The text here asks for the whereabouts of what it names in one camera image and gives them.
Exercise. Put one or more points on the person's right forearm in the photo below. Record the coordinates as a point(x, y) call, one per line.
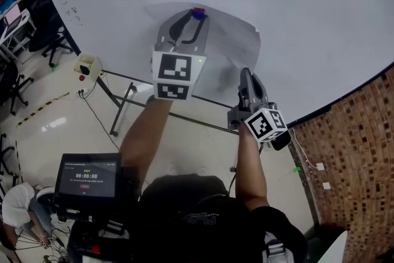
point(249, 169)

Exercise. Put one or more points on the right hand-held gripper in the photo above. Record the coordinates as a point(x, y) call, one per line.
point(264, 126)

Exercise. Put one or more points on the black chest-mounted monitor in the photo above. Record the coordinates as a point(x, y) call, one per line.
point(87, 178)

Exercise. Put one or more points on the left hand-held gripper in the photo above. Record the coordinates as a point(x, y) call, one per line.
point(177, 69)

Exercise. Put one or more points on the small red magnet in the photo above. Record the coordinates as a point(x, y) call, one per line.
point(199, 9)

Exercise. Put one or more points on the white power strip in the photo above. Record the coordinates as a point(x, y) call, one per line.
point(82, 91)

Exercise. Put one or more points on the white wall socket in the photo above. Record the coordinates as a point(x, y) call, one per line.
point(320, 166)
point(326, 185)

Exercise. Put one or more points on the person's left forearm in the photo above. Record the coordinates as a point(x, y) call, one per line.
point(144, 138)

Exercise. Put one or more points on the black monitor mount rig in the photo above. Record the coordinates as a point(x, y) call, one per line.
point(92, 234)

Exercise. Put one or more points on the yellow black striped floor tape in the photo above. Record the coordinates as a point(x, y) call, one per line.
point(40, 107)

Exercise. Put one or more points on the person's black shirt torso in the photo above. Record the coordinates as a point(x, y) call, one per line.
point(200, 224)

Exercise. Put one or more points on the white paper sheet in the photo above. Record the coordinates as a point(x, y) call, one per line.
point(234, 37)

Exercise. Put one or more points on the white rounded machine shell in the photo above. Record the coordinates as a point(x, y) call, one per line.
point(44, 194)

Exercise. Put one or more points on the blue round magnet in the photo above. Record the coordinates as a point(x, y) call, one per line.
point(198, 15)

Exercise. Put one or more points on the white plastic panel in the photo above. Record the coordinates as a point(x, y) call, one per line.
point(335, 248)

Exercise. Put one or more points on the white device with black face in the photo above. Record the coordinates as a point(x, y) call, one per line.
point(281, 141)

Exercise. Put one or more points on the beige box with red button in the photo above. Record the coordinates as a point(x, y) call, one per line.
point(89, 63)

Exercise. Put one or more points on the white metal-frame desk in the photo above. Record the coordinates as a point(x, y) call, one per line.
point(18, 37)

